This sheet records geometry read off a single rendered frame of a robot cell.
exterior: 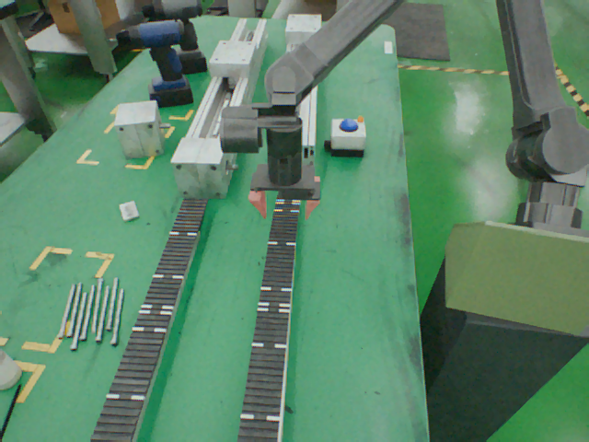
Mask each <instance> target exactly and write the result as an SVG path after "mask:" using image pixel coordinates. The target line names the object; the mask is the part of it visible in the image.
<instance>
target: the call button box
mask: <svg viewBox="0 0 589 442"><path fill-rule="evenodd" d="M342 121H343V120H332V125H331V136H330V140H324V147H330V153H331V156H332V157H364V147H365V140H366V134H365V127H364V122H363V123H358V122H357V120H354V121H356V122H357V127H356V128H355V129H352V130H346V129H343V128H342V127H341V122H342Z"/></svg>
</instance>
